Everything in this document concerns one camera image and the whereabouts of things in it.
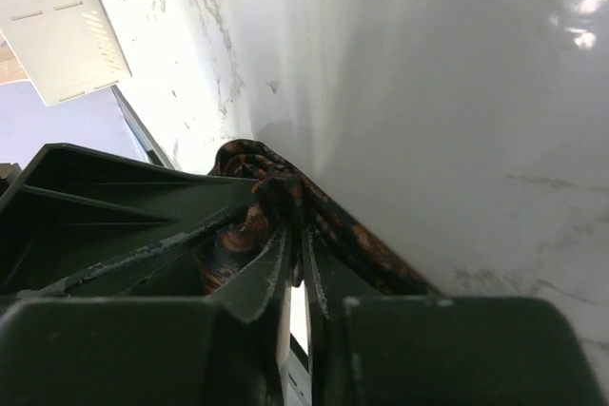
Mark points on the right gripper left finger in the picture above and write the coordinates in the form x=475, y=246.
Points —
x=229, y=348

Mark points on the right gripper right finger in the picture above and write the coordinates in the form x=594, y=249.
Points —
x=366, y=348

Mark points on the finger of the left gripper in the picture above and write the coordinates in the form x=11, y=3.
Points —
x=81, y=222

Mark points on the dark paisley tie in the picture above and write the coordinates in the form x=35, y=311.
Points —
x=283, y=195

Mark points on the white plastic file rack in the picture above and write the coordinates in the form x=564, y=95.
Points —
x=67, y=48

